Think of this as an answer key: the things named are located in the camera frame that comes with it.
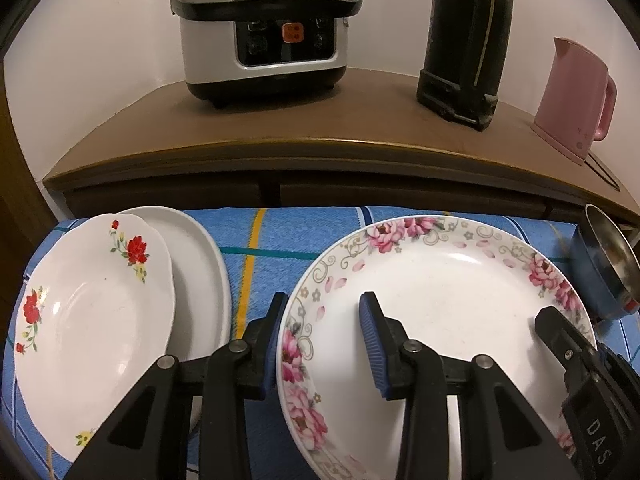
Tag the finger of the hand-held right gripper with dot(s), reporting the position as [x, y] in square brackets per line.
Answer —
[562, 337]

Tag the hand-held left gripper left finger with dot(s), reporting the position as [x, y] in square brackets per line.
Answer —
[272, 342]

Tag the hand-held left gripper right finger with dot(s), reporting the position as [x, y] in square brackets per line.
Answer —
[372, 342]

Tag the pink floral rim plate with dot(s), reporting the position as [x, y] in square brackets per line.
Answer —
[450, 280]

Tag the plain white plate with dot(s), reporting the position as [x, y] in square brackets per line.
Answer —
[197, 270]

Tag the red flower white plate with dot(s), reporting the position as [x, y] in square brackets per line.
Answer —
[95, 320]

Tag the blue plaid cloth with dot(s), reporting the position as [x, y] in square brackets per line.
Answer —
[260, 260]

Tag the brown wooden cabinet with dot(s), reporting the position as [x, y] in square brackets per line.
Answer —
[300, 130]

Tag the pink electric kettle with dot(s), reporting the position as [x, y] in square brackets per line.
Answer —
[570, 95]

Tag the black thermos flask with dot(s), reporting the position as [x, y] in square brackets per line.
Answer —
[467, 45]

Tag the silver black rice cooker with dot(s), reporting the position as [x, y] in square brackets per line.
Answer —
[260, 30]

